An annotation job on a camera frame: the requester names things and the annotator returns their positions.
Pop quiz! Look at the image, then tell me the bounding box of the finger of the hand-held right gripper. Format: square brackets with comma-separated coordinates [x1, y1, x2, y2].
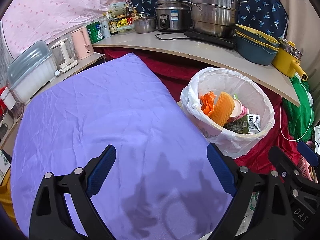
[297, 141, 320, 167]
[269, 146, 304, 188]

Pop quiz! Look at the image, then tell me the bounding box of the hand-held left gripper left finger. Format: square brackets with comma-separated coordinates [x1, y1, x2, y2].
[29, 144, 117, 240]

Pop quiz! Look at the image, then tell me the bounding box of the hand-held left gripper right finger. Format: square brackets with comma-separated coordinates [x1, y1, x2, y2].
[207, 142, 294, 240]

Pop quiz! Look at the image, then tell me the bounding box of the green drink carton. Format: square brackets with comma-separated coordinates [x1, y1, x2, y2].
[223, 113, 261, 133]

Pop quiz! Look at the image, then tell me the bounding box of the yellow waffle foam net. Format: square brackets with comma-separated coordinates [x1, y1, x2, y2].
[207, 92, 235, 127]

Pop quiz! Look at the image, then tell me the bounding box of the pink paper cup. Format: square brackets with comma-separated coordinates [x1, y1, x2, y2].
[229, 99, 250, 119]

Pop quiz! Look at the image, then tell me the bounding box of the bin with white liner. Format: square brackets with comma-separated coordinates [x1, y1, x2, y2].
[180, 67, 275, 159]

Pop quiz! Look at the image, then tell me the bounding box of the pink plastic basket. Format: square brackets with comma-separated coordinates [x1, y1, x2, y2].
[297, 142, 319, 180]

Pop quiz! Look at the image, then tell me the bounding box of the green bag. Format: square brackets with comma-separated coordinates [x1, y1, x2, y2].
[282, 76, 314, 143]

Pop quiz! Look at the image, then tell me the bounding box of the purple cloth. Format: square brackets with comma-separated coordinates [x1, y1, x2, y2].
[10, 52, 238, 240]

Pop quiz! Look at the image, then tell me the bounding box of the yellow pot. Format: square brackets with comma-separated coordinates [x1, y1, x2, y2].
[272, 38, 308, 81]

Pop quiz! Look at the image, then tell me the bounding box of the yellow cloth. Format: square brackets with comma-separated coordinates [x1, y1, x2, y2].
[0, 177, 12, 220]

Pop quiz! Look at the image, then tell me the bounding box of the red cloth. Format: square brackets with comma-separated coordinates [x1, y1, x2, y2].
[94, 47, 300, 170]

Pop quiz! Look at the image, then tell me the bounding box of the blue and yellow basin stack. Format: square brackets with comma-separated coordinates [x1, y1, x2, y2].
[235, 24, 280, 66]

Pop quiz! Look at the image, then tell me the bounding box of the white lidded cup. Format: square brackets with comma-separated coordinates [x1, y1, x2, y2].
[1, 89, 23, 119]

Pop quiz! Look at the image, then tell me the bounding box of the dish box with grey lid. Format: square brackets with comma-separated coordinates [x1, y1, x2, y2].
[7, 41, 57, 104]

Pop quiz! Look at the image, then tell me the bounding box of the glass electric kettle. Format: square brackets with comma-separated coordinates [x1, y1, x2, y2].
[51, 38, 78, 73]

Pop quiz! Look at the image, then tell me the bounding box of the black induction cooker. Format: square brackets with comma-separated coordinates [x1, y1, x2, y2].
[184, 30, 237, 50]

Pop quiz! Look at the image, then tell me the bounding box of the pink electric kettle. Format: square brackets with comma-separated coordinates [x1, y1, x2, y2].
[71, 27, 95, 60]

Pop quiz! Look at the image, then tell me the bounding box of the curved wooden counter board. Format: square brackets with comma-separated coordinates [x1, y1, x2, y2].
[92, 31, 300, 107]

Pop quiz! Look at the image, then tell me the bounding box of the green can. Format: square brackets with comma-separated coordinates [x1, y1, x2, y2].
[86, 21, 103, 44]

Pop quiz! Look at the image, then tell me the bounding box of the clear food container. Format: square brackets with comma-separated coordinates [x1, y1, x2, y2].
[116, 25, 135, 35]

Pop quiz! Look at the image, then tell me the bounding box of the white bottle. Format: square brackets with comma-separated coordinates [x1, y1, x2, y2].
[100, 17, 112, 39]

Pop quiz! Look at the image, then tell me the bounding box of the dark sauce bottle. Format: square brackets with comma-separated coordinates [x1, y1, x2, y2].
[108, 12, 118, 35]

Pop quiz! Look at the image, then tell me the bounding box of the navy printed cloth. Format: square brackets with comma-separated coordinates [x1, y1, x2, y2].
[129, 0, 288, 39]

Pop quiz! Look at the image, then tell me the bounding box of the small steel pot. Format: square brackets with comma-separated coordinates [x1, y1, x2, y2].
[133, 16, 157, 34]

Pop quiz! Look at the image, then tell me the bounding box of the red label sauce bottle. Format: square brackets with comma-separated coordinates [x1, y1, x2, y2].
[124, 5, 133, 25]

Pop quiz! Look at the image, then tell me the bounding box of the steel steamer pot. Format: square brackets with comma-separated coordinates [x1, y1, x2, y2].
[182, 0, 249, 38]

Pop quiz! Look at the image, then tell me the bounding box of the steel rice cooker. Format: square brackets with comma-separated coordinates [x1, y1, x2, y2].
[154, 0, 193, 32]

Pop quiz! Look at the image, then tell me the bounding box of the white and green box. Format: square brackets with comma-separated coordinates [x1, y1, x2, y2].
[108, 2, 128, 18]

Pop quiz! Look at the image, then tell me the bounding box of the pink dotted sheet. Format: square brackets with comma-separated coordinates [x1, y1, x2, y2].
[1, 0, 133, 58]

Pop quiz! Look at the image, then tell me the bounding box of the black power cable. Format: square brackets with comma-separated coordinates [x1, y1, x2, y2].
[155, 32, 190, 41]

